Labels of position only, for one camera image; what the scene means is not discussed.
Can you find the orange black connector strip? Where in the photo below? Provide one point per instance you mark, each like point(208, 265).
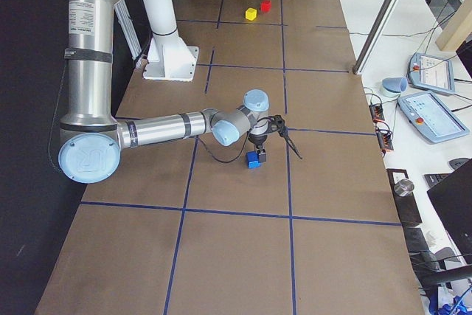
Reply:
point(377, 112)

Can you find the yellow wooden cube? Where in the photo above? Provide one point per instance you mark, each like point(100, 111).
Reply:
point(250, 14)

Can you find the far teach pendant tablet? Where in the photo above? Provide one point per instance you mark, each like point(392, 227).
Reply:
point(431, 73)

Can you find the near teach pendant tablet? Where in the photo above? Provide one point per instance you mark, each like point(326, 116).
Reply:
point(431, 117)

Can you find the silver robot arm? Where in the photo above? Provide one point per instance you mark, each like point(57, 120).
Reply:
point(91, 139)

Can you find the blue wooden cube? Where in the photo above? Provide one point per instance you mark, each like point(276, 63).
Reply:
point(252, 160)

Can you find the red wooden cube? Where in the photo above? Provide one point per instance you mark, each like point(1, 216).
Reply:
point(265, 6)

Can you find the black laptop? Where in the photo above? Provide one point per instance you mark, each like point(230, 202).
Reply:
point(451, 199)

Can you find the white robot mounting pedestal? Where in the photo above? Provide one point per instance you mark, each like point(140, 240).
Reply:
point(169, 58)

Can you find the black computer mouse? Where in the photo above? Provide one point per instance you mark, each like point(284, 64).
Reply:
point(457, 162)

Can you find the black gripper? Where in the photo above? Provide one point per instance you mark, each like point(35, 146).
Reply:
point(257, 141)

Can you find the teach pendant tablet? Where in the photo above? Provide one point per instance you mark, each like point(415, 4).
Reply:
point(431, 73)
point(431, 117)

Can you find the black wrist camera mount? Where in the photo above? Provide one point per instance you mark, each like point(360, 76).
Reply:
point(278, 125)

